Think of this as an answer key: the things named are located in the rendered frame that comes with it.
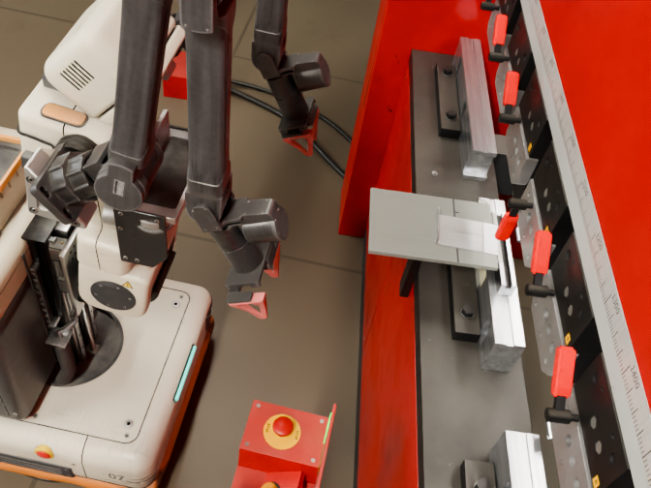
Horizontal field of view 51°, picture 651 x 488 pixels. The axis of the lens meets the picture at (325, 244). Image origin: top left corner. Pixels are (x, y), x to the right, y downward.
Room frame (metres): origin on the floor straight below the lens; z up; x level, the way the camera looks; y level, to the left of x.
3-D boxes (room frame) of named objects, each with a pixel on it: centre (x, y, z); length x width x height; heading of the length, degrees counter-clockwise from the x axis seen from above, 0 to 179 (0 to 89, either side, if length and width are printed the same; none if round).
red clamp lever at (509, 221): (0.85, -0.31, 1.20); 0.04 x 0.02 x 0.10; 95
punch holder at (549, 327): (0.63, -0.39, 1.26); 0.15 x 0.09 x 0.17; 5
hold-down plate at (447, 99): (1.60, -0.25, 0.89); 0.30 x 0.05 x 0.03; 5
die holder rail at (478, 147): (1.56, -0.31, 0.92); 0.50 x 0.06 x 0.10; 5
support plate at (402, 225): (1.00, -0.21, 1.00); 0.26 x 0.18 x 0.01; 95
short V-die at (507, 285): (0.98, -0.36, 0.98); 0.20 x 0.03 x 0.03; 5
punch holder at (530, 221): (0.83, -0.37, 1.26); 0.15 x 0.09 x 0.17; 5
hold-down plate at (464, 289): (0.96, -0.30, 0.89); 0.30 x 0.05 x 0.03; 5
